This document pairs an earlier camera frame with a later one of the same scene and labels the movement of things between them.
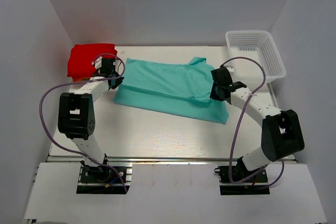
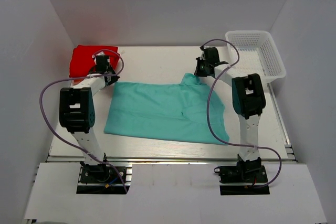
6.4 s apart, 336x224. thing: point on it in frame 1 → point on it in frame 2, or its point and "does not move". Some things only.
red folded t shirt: [81, 56] does not move
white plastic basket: [258, 45] does not move
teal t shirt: [183, 88] → [187, 113]
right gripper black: [213, 95] → [198, 72]
